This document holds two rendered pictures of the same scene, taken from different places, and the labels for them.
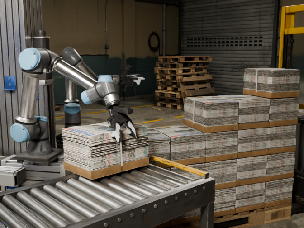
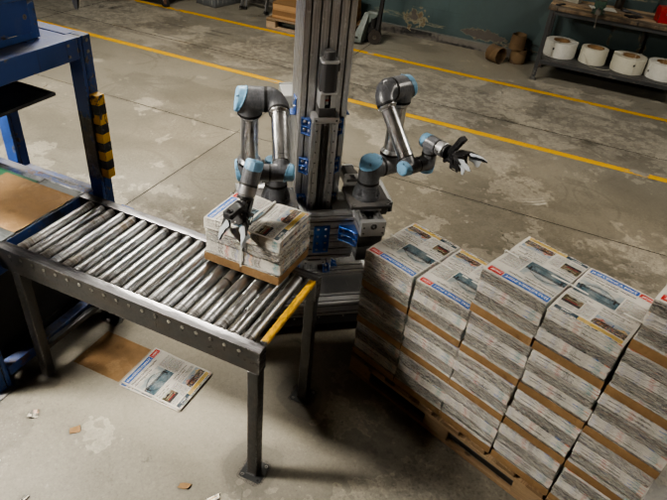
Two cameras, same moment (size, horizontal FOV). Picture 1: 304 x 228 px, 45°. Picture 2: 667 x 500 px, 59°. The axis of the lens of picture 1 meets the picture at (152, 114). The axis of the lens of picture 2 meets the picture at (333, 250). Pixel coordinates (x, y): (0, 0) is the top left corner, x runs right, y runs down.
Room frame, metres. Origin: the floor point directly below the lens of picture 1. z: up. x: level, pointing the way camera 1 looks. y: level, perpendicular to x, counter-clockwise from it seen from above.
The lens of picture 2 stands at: (1.27, -1.80, 2.43)
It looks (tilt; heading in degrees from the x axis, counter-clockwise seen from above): 36 degrees down; 62
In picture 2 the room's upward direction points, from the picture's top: 6 degrees clockwise
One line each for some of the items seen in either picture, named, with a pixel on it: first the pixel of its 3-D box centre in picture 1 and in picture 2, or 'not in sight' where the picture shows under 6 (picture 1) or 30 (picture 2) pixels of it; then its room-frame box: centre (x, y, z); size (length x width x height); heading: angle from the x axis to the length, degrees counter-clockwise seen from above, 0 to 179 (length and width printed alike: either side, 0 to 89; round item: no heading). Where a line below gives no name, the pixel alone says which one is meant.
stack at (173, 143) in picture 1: (193, 178); (471, 358); (2.85, -0.33, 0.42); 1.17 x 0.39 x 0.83; 112
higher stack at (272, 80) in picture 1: (267, 142); (639, 420); (3.12, -1.01, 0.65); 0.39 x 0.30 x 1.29; 22
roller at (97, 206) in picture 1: (82, 199); (171, 269); (1.58, 0.31, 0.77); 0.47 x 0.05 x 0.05; 42
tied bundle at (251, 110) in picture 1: (240, 111); (595, 324); (3.01, -0.73, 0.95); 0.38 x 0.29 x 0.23; 22
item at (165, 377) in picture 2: not in sight; (167, 377); (1.52, 0.39, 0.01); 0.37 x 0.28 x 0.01; 132
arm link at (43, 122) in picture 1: (37, 126); (275, 170); (2.19, 0.70, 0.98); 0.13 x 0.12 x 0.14; 163
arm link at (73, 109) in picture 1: (72, 112); (370, 168); (2.69, 0.59, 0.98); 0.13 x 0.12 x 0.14; 14
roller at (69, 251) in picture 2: not in sight; (89, 238); (1.28, 0.65, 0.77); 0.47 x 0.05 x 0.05; 42
